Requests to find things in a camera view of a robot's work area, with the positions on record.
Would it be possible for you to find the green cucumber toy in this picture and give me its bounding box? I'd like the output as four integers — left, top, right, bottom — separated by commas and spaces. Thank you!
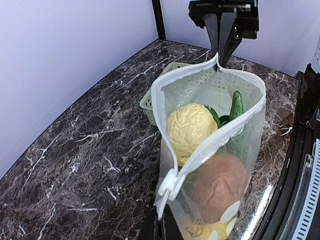
204, 90, 244, 128

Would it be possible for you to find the cream cauliflower toy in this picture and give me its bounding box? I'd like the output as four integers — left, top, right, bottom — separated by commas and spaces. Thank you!
167, 103, 219, 167

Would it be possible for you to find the white slotted cable duct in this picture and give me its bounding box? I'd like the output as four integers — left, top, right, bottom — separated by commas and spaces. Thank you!
292, 138, 320, 240

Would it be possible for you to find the clear polka dot zip bag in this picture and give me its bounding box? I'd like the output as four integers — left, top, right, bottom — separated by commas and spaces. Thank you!
155, 55, 266, 235

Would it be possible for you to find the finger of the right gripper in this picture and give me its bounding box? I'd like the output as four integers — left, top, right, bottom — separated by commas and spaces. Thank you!
218, 12, 242, 67
203, 13, 221, 54

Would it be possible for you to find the black front rail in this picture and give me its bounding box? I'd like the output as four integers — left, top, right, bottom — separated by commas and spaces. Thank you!
254, 64, 320, 240

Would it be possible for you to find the brown bun toy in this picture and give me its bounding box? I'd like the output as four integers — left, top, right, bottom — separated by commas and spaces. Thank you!
189, 153, 247, 224

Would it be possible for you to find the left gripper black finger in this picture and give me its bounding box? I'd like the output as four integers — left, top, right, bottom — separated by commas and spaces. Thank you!
150, 206, 183, 240

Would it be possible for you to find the right black frame post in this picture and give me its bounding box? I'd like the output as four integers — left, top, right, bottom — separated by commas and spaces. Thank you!
151, 0, 167, 41

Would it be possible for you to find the yellow lemon toy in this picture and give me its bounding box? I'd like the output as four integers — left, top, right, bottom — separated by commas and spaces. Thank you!
179, 216, 232, 240

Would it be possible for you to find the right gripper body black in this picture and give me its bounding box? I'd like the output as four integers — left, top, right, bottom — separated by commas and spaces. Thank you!
188, 0, 259, 40

